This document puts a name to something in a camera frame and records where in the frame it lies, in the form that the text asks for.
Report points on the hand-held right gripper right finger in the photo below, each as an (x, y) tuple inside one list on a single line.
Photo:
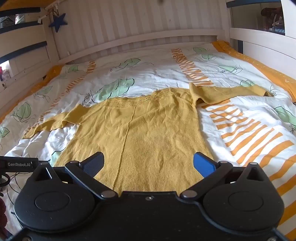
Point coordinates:
[(203, 165)]

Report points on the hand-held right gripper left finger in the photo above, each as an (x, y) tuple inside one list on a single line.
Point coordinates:
[(96, 163)]

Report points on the yellow knit sweater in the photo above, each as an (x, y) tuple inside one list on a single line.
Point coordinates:
[(150, 129)]

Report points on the cluttered clothes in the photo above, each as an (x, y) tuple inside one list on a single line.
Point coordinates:
[(272, 17)]

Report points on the white leaf print duvet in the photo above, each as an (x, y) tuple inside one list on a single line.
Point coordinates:
[(161, 71)]

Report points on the orange bed sheet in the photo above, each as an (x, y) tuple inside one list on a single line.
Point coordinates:
[(277, 78)]

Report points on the blue star decoration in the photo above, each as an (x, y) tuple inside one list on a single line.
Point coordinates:
[(58, 22)]

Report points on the white wooden bed frame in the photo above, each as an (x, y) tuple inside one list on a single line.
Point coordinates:
[(254, 32)]

